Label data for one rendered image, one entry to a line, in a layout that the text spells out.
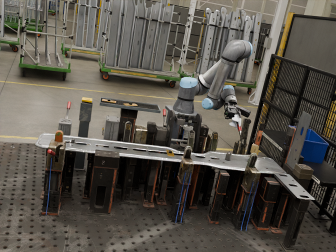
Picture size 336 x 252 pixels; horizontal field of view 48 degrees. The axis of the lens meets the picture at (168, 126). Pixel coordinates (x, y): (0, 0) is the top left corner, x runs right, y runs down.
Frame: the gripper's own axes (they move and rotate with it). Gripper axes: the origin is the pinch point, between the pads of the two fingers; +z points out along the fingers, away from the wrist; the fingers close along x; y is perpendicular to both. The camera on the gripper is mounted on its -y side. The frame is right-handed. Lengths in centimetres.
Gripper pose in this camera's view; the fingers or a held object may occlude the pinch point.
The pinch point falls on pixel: (239, 126)
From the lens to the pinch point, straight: 242.8
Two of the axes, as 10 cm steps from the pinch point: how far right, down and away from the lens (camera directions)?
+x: 2.2, -6.5, -7.3
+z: 0.4, 7.5, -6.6
